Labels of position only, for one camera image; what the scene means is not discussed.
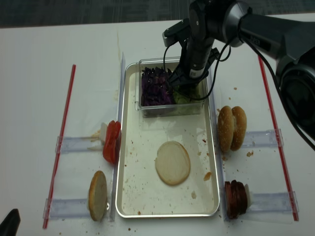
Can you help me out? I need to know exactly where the red straw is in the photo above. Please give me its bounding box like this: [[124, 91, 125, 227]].
[[42, 64, 76, 230], [258, 56, 299, 222]]

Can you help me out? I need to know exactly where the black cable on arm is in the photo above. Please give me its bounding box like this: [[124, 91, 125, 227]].
[[162, 39, 315, 158]]

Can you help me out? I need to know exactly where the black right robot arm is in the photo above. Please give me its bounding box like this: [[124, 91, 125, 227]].
[[163, 0, 315, 136]]

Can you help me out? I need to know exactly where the bun bottom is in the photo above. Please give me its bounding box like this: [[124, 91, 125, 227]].
[[155, 141, 190, 186]]

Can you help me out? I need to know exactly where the clear plastic salad container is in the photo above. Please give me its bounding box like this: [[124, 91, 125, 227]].
[[135, 57, 205, 118]]

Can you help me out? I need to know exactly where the red straw left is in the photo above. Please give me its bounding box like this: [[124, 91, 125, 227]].
[[42, 64, 76, 230]]

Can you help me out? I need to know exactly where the clear plastic rail upper left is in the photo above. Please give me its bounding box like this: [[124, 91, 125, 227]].
[[55, 136, 103, 154]]

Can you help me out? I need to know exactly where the meat patties stack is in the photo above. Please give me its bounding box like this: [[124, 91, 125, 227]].
[[224, 180, 249, 219]]

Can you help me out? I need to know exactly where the green lettuce in container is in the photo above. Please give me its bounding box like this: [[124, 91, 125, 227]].
[[173, 86, 200, 115]]

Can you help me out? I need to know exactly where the bun pair on right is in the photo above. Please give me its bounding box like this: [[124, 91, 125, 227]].
[[217, 106, 247, 152]]

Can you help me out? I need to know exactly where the red straw right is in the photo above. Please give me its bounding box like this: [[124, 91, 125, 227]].
[[258, 56, 299, 222]]

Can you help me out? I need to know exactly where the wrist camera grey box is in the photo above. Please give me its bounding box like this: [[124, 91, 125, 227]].
[[162, 18, 190, 47]]

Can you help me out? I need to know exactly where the clear plastic rail lower left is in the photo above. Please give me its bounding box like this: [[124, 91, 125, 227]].
[[43, 199, 90, 219]]

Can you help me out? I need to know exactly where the tomato slices stack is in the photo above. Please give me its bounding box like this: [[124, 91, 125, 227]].
[[102, 120, 121, 164]]

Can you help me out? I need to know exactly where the white stopper block right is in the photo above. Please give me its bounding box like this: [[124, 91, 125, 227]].
[[244, 184, 252, 210]]

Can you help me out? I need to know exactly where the metal tray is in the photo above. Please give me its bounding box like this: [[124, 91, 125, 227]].
[[116, 63, 220, 218]]

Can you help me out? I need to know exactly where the clear plastic rail lower right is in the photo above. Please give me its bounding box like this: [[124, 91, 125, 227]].
[[247, 191, 299, 213]]

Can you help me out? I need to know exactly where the long clear rail left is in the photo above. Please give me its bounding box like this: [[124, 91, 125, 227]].
[[109, 53, 126, 222]]

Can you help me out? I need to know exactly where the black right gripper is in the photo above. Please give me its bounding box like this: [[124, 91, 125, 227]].
[[168, 36, 215, 90]]

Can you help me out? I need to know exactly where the bun half on left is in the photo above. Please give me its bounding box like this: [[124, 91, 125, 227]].
[[88, 171, 107, 221]]

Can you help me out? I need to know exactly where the white plastic stopper block left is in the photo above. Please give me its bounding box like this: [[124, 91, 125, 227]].
[[99, 122, 107, 145]]

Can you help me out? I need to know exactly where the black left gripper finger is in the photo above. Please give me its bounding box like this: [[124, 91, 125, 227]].
[[0, 208, 20, 236]]

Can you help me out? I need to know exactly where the purple cabbage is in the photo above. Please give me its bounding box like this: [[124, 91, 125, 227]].
[[141, 67, 175, 106]]

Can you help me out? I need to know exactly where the clear plastic rail upper right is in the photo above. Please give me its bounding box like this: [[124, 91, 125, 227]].
[[241, 129, 283, 148]]

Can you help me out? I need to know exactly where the clear plastic rail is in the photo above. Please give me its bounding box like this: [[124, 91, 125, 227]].
[[43, 199, 90, 219], [247, 191, 299, 213], [55, 136, 103, 154], [241, 129, 283, 148]]

